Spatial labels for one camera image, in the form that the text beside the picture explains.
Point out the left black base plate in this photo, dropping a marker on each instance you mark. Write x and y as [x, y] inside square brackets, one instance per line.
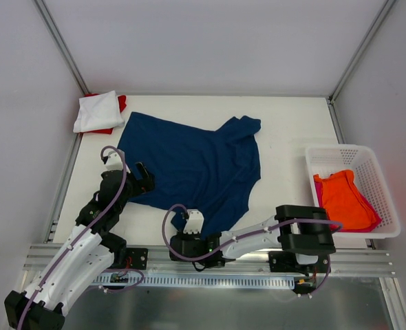
[135, 258]

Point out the right aluminium frame post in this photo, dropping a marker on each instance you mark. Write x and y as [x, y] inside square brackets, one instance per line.
[361, 49]

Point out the orange t shirt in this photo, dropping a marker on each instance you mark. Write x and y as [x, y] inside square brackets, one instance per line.
[336, 183]

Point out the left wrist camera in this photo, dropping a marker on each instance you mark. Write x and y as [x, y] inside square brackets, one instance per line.
[115, 161]

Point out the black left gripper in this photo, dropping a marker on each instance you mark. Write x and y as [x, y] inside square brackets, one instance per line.
[134, 179]

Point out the left aluminium frame post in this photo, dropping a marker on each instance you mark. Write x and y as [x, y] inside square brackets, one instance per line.
[61, 45]

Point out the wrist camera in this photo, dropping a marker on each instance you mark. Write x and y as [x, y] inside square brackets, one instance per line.
[115, 161]
[194, 221]

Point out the aluminium mounting rail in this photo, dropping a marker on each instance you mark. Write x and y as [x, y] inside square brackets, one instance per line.
[344, 262]

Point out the white slotted cable duct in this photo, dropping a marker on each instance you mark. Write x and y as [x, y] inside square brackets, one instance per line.
[195, 280]

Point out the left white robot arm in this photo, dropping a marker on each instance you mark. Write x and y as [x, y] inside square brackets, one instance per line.
[89, 250]

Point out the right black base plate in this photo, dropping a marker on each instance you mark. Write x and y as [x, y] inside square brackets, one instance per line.
[288, 262]

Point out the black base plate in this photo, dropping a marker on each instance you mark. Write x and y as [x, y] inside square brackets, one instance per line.
[135, 258]
[288, 262]

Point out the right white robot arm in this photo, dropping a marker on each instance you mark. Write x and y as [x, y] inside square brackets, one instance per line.
[303, 236]

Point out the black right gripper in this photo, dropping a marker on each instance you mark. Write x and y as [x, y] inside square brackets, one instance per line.
[181, 239]

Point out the blue printed t shirt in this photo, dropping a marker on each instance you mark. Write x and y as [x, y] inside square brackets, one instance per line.
[212, 171]

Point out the white plastic basket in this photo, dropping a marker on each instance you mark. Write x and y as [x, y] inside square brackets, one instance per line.
[326, 160]

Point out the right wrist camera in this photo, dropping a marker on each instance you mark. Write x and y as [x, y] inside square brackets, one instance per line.
[194, 221]

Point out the folded white t shirt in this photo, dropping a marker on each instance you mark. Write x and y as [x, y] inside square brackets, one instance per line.
[98, 111]

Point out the folded red t shirt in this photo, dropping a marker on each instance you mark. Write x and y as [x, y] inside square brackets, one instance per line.
[122, 101]

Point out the aluminium frame post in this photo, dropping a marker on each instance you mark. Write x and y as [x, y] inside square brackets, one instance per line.
[61, 45]
[361, 49]

